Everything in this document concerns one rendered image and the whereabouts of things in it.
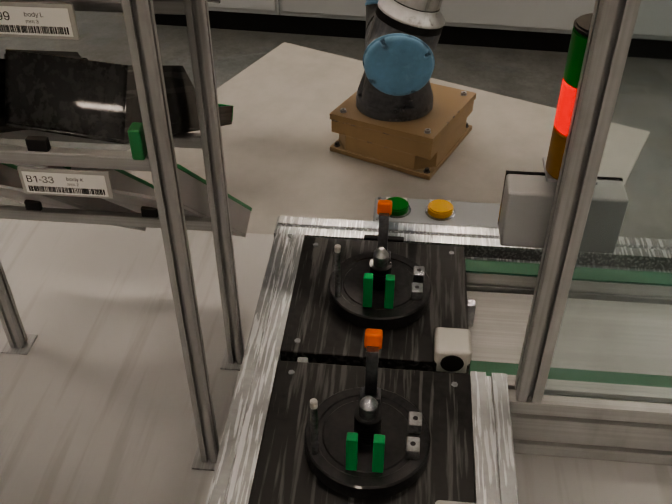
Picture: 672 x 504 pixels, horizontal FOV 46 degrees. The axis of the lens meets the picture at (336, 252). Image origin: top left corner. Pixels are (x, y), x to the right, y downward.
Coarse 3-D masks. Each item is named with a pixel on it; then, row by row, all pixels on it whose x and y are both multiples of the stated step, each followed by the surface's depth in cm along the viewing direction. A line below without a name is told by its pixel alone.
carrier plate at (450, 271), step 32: (320, 256) 115; (352, 256) 115; (416, 256) 115; (448, 256) 115; (320, 288) 110; (448, 288) 110; (288, 320) 105; (320, 320) 105; (416, 320) 105; (448, 320) 105; (288, 352) 101; (320, 352) 100; (352, 352) 100; (384, 352) 100; (416, 352) 100
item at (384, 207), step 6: (378, 204) 108; (384, 204) 108; (390, 204) 108; (378, 210) 108; (384, 210) 108; (390, 210) 108; (384, 216) 107; (384, 222) 109; (378, 228) 110; (384, 228) 109; (378, 234) 110; (384, 234) 110; (378, 240) 110; (384, 240) 110; (378, 246) 110; (384, 246) 110
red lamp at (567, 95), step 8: (568, 88) 73; (560, 96) 75; (568, 96) 73; (560, 104) 75; (568, 104) 74; (560, 112) 75; (568, 112) 74; (560, 120) 75; (568, 120) 75; (560, 128) 76; (568, 128) 75
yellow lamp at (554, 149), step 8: (552, 136) 78; (560, 136) 76; (552, 144) 78; (560, 144) 77; (552, 152) 78; (560, 152) 77; (552, 160) 78; (560, 160) 77; (552, 168) 79; (552, 176) 79
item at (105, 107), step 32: (32, 64) 76; (64, 64) 75; (96, 64) 74; (32, 96) 77; (64, 96) 76; (96, 96) 75; (128, 96) 75; (192, 96) 89; (32, 128) 78; (64, 128) 77; (96, 128) 76; (128, 128) 76; (192, 128) 90
